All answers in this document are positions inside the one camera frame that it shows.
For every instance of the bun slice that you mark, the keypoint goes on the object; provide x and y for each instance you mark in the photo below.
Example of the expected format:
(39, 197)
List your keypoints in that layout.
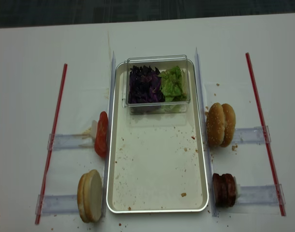
(92, 192)
(80, 199)

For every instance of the green lettuce leaves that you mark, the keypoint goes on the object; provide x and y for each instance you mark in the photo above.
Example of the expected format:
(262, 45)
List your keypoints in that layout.
(173, 84)

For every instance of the white pusher block tomato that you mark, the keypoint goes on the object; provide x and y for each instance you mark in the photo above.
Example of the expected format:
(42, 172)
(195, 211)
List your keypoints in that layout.
(93, 130)

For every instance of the tomato slices stack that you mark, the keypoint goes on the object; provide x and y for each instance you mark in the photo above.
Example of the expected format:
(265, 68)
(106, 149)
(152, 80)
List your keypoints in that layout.
(100, 144)

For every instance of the meat patty left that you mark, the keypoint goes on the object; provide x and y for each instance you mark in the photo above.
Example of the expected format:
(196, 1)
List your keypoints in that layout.
(220, 191)

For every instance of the meat patty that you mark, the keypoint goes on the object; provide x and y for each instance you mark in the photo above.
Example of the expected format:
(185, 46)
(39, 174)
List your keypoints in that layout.
(231, 189)
(220, 191)

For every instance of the meat patty right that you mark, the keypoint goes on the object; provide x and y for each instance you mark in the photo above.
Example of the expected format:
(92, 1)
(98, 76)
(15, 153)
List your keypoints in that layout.
(231, 189)

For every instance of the white pusher block patties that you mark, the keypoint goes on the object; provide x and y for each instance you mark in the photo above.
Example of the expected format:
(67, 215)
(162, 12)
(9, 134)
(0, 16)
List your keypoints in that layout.
(238, 188)

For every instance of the purple cabbage leaves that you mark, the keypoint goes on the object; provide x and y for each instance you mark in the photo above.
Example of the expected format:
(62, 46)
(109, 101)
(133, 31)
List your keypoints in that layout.
(145, 85)

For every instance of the clear plastic salad container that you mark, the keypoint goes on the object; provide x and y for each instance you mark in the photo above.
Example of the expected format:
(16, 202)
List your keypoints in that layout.
(163, 63)

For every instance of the white metal tray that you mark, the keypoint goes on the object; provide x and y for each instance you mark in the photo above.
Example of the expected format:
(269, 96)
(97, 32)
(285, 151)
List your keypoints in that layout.
(156, 161)

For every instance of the sesame bun top left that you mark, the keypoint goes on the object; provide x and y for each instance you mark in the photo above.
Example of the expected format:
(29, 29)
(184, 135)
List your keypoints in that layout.
(215, 125)

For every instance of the sesame bun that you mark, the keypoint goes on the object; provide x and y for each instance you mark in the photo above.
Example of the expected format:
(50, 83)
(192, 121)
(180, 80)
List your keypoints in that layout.
(230, 124)
(215, 125)

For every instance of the sesame bun top right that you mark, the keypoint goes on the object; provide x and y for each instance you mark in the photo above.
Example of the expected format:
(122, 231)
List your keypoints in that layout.
(230, 124)

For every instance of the clear pusher track upper left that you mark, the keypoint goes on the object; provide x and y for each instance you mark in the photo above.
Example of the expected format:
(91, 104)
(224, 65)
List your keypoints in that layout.
(69, 141)

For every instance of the clear pusher track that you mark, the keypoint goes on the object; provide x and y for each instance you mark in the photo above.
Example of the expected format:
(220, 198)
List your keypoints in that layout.
(259, 195)
(69, 141)
(56, 204)
(256, 135)

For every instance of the clear pusher track upper right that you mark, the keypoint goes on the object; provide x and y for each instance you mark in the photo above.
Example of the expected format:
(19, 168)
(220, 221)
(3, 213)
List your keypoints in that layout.
(256, 135)

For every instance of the clear pusher track lower left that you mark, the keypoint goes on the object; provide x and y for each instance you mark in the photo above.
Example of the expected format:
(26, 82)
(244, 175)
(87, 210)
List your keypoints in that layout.
(56, 204)

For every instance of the clear pusher track lower right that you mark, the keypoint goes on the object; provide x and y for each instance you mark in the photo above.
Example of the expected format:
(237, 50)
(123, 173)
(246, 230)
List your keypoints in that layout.
(259, 195)

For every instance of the left red rail strip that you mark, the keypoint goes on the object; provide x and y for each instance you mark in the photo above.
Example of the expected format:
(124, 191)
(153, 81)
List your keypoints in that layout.
(49, 153)

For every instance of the red rail strip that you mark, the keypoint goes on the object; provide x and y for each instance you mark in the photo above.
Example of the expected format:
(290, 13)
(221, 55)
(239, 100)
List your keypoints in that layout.
(268, 146)
(49, 153)

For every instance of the left clear long rail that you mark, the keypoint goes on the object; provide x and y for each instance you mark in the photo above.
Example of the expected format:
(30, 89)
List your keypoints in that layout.
(109, 113)

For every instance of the right red rail strip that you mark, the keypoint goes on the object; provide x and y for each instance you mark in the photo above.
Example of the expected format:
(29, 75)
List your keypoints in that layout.
(268, 146)

